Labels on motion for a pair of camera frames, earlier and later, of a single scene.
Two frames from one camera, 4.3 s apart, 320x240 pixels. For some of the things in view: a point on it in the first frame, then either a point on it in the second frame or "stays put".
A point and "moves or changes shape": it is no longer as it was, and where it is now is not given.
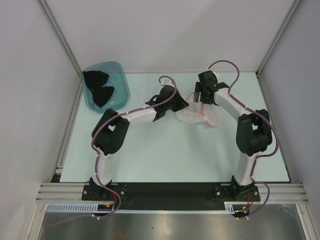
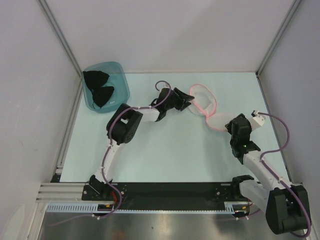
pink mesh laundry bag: (197, 113) moves or changes shape
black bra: (94, 80) stays put
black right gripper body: (199, 89) to (228, 127)
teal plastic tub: (118, 79) stays put
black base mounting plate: (128, 196) stays put
